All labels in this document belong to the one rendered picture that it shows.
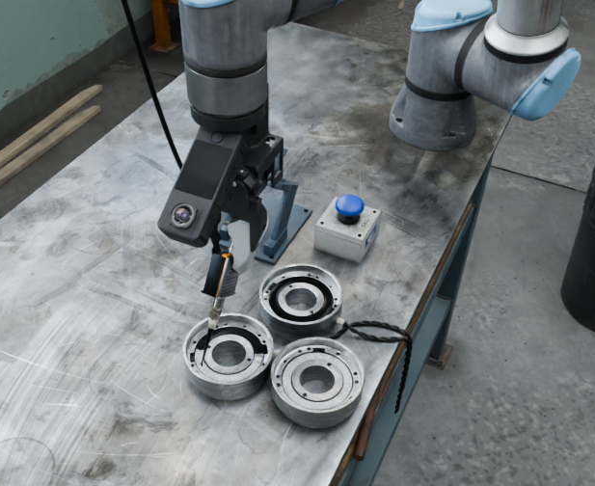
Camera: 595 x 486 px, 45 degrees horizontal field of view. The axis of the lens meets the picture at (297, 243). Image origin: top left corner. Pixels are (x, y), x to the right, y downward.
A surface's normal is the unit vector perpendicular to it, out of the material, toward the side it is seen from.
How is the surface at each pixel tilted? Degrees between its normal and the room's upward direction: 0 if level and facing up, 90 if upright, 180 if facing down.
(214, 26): 90
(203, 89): 90
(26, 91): 89
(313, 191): 0
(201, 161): 32
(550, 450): 0
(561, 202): 0
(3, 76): 90
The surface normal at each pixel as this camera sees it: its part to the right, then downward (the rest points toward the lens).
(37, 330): 0.03, -0.74
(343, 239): -0.44, 0.60
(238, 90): 0.33, 0.64
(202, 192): -0.19, -0.30
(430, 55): -0.73, 0.45
